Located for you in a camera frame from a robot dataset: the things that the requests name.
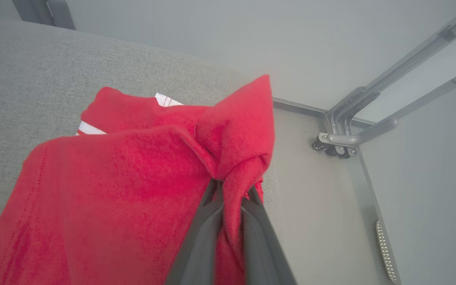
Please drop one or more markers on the perforated metal strip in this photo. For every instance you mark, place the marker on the perforated metal strip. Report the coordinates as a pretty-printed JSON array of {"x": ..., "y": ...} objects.
[{"x": 384, "y": 249}]

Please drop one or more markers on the grey fabric sofa surface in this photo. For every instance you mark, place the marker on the grey fabric sofa surface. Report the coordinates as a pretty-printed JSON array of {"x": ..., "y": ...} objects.
[{"x": 34, "y": 99}]

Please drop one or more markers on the grey partition frame rail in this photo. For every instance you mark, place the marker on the grey partition frame rail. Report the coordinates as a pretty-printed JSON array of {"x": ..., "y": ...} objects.
[{"x": 410, "y": 53}]

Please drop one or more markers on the black caster wheel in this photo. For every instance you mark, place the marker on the black caster wheel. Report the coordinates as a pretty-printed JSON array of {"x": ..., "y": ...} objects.
[
  {"x": 337, "y": 152},
  {"x": 317, "y": 146}
]

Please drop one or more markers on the grey partition base rail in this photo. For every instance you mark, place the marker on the grey partition base rail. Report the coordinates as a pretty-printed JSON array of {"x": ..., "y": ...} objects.
[{"x": 299, "y": 107}]

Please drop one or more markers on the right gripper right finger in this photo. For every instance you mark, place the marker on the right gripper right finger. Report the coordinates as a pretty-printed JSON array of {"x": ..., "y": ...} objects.
[{"x": 261, "y": 249}]

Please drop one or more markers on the red Bulls basketball jersey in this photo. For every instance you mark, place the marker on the red Bulls basketball jersey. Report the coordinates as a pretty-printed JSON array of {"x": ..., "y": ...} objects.
[{"x": 113, "y": 198}]

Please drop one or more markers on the grey partition foot bar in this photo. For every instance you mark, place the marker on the grey partition foot bar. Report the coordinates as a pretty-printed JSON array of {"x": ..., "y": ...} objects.
[{"x": 374, "y": 132}]

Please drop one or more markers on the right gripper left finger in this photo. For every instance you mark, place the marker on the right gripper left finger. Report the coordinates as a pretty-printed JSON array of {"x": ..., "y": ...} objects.
[{"x": 200, "y": 245}]

